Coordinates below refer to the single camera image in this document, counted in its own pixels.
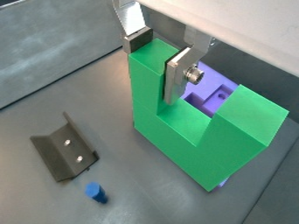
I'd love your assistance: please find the blue cylindrical peg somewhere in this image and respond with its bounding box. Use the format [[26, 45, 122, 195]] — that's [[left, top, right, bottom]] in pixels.
[[85, 182, 108, 204]]

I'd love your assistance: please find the green U-shaped block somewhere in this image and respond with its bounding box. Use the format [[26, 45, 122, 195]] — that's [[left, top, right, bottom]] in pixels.
[[128, 39, 288, 191]]

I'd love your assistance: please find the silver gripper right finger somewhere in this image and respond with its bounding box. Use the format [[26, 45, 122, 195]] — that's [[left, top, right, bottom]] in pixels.
[[162, 26, 212, 105]]

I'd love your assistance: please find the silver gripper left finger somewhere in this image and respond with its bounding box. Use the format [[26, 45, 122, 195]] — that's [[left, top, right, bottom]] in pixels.
[[112, 0, 153, 54]]

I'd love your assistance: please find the black angle bracket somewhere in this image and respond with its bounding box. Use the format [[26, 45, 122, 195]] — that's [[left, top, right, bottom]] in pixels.
[[30, 112, 98, 182]]

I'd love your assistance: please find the purple board with cross slot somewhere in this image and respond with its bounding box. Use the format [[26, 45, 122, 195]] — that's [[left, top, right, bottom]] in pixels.
[[181, 62, 238, 192]]

